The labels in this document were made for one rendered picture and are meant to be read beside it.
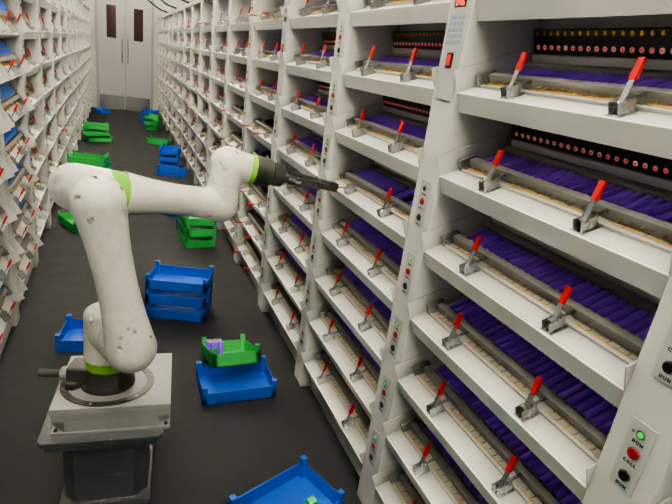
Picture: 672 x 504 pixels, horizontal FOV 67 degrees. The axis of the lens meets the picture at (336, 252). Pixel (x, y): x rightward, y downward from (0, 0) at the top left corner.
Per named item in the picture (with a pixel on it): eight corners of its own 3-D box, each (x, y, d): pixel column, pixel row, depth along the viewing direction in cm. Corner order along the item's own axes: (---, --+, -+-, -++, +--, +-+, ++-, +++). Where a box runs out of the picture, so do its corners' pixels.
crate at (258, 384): (202, 406, 201) (203, 389, 198) (195, 376, 218) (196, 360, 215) (275, 396, 212) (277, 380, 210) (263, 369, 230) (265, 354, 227)
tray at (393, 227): (408, 252, 141) (403, 222, 136) (329, 194, 193) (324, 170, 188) (469, 228, 146) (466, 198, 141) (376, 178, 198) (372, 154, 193)
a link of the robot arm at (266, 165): (261, 156, 156) (254, 150, 164) (252, 192, 160) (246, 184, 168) (279, 160, 159) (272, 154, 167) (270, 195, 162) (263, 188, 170)
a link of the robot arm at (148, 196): (134, 175, 134) (117, 168, 141) (127, 217, 136) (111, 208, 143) (247, 192, 159) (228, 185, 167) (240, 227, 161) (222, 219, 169)
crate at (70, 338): (55, 351, 221) (54, 335, 218) (68, 328, 240) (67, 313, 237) (128, 352, 228) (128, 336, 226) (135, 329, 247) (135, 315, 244)
